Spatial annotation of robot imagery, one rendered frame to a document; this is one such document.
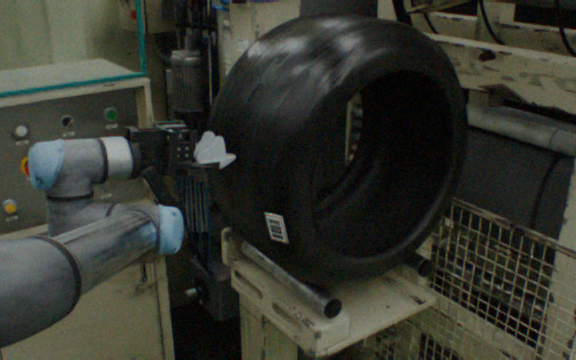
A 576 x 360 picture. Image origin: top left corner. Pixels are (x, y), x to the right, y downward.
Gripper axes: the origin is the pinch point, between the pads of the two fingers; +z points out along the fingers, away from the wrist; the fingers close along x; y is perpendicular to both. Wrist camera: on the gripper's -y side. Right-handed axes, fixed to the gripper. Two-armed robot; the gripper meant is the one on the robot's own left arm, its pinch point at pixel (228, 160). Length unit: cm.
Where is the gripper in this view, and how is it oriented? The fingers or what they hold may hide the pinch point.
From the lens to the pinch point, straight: 109.4
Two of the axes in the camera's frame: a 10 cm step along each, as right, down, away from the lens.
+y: 1.0, -9.5, -3.0
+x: -5.7, -3.0, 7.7
